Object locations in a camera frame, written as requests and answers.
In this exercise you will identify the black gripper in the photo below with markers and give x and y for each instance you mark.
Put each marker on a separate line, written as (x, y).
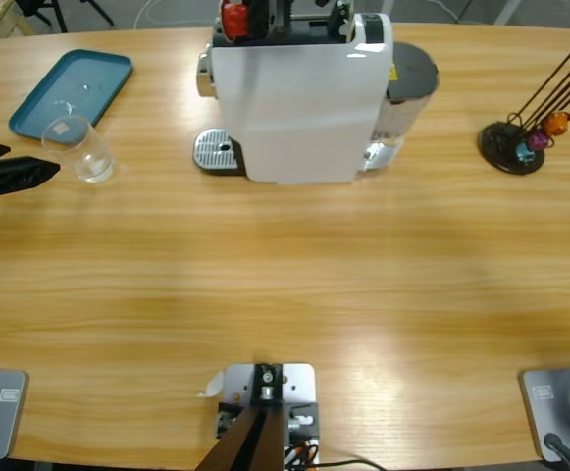
(282, 11)

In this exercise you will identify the red coffee capsule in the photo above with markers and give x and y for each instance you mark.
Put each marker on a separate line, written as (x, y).
(234, 22)

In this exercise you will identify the clear drinking glass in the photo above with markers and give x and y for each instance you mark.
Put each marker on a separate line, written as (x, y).
(81, 152)

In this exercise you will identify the white capsule coffee machine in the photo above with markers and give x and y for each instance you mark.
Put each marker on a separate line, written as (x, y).
(294, 108)

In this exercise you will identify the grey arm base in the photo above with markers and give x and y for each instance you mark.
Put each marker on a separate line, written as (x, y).
(559, 402)
(0, 412)

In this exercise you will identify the blue coffee capsule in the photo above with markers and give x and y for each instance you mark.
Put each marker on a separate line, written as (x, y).
(524, 153)

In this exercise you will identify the purple coffee capsule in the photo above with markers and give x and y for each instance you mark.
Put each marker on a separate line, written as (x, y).
(537, 141)

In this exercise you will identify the orange coffee capsule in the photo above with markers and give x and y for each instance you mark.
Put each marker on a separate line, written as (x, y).
(555, 124)

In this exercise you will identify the teal plastic tray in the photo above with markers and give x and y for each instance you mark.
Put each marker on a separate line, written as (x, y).
(83, 78)

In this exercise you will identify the black stand legs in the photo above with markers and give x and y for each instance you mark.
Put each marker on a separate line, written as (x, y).
(59, 12)

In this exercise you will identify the clear water tank dark lid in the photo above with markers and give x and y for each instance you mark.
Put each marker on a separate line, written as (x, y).
(412, 68)

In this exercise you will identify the white metal leg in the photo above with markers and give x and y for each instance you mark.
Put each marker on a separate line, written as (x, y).
(506, 11)

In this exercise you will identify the black capsule holder with rods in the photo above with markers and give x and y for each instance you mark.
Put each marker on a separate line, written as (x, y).
(500, 147)

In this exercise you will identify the white paper tag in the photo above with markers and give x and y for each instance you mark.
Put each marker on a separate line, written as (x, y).
(213, 385)

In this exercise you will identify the white mount block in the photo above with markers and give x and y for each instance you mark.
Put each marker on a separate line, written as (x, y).
(299, 382)

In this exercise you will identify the dark camera post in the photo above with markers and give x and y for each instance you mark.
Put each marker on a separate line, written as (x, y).
(260, 432)

